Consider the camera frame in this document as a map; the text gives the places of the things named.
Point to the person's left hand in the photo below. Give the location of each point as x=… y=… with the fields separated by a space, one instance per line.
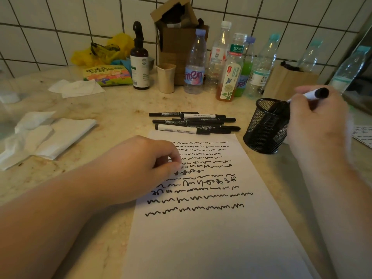
x=136 y=171

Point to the person's right hand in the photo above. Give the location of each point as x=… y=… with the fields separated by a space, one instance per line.
x=319 y=133

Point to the white barrel marker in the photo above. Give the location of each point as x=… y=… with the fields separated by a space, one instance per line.
x=321 y=92

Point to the black marker pen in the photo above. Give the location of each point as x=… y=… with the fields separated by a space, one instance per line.
x=285 y=108
x=277 y=108

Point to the black mesh pen holder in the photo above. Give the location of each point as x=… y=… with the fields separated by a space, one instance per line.
x=261 y=133

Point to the pile of black pens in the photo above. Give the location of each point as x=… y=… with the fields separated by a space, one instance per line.
x=180 y=129

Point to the white paper sheet fine scribbles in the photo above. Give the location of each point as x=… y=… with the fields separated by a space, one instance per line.
x=218 y=246

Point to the person's left forearm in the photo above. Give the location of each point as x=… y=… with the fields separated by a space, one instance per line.
x=43 y=238

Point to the person's right forearm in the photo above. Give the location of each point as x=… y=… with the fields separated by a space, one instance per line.
x=343 y=229

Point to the zigzag scribbled paper sheet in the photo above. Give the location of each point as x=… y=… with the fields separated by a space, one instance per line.
x=363 y=136

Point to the small cardboard box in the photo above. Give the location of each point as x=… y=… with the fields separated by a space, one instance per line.
x=284 y=82

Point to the water bottle teal cap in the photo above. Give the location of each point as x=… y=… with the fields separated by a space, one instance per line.
x=260 y=75
x=309 y=58
x=345 y=75

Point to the folded white napkin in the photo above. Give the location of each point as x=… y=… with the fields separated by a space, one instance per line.
x=69 y=136

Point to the beige cup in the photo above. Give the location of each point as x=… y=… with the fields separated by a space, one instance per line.
x=166 y=79

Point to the green soda bottle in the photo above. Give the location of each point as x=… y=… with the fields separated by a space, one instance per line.
x=247 y=68

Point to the colourful snack packet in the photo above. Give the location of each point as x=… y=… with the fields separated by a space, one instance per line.
x=107 y=75

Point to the flat white tissue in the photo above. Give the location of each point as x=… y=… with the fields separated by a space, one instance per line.
x=80 y=88

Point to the brown spray bottle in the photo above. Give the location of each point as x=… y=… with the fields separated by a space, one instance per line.
x=140 y=69

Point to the orange tea bottle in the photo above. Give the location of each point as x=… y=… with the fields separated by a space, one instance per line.
x=229 y=81

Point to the grey bowl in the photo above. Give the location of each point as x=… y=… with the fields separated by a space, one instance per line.
x=151 y=63

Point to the clear bottle purple cap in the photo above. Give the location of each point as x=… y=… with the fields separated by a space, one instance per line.
x=194 y=75

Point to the crumpled white tissue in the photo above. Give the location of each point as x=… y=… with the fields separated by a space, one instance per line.
x=23 y=140

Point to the yellow plastic bag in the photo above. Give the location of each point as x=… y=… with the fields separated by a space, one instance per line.
x=84 y=58

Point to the clear bottle white cap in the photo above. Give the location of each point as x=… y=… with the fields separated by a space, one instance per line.
x=218 y=53

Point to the open cardboard box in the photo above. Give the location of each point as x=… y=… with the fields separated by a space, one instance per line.
x=177 y=40

